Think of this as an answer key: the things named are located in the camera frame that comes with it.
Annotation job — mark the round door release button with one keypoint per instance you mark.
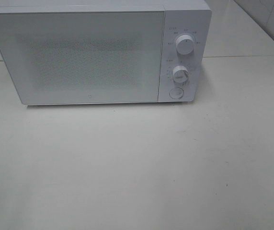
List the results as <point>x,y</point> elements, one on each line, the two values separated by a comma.
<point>176,93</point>

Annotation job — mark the white microwave knob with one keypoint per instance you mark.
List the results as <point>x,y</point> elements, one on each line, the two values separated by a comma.
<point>180,74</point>
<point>184,44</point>

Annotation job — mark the white microwave door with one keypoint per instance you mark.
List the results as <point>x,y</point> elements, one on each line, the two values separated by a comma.
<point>83,58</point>

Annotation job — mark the white microwave oven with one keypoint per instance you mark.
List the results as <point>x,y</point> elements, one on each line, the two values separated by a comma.
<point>180,17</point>

